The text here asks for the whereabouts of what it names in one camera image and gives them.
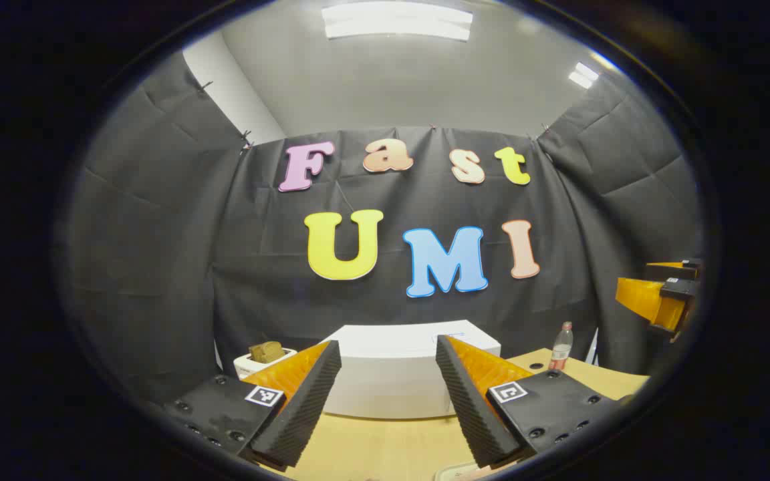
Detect clear plastic bottle red label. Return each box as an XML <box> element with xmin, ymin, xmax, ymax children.
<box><xmin>548</xmin><ymin>321</ymin><xmax>574</xmax><ymax>372</ymax></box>

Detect brown bread slice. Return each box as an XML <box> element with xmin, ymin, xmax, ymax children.
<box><xmin>249</xmin><ymin>341</ymin><xmax>285</xmax><ymax>364</ymax></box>

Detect small ceiling light panel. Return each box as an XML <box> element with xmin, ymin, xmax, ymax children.
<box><xmin>567</xmin><ymin>62</ymin><xmax>600</xmax><ymax>90</ymax></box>

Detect large ceiling light panel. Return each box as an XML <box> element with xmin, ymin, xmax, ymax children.
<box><xmin>322</xmin><ymin>2</ymin><xmax>474</xmax><ymax>42</ymax></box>

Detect white microwave oven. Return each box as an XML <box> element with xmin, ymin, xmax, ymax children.
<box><xmin>318</xmin><ymin>319</ymin><xmax>503</xmax><ymax>420</ymax></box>

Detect white toaster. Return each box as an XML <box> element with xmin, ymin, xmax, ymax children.
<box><xmin>233</xmin><ymin>347</ymin><xmax>299</xmax><ymax>381</ymax></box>

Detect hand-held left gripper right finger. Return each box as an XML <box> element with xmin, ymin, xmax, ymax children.
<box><xmin>434</xmin><ymin>334</ymin><xmax>630</xmax><ymax>468</ymax></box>

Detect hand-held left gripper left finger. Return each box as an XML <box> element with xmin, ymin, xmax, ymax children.
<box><xmin>161</xmin><ymin>339</ymin><xmax>344</xmax><ymax>472</ymax></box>

